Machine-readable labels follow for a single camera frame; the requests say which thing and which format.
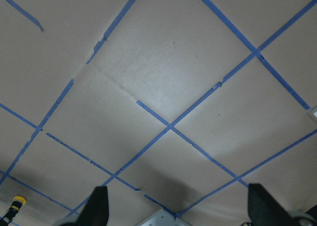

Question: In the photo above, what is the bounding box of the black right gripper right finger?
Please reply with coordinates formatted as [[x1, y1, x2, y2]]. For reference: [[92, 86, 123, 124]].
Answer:
[[248, 183, 300, 226]]

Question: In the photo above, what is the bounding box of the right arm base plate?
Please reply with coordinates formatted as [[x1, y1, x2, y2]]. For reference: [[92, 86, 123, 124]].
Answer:
[[137, 209, 178, 226]]

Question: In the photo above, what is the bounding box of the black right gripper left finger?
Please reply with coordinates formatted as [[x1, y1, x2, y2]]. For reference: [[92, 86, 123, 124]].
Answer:
[[76, 186, 109, 226]]

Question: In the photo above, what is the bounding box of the yellow push button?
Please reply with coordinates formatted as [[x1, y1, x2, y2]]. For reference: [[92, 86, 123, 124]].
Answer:
[[1, 195, 27, 223]]

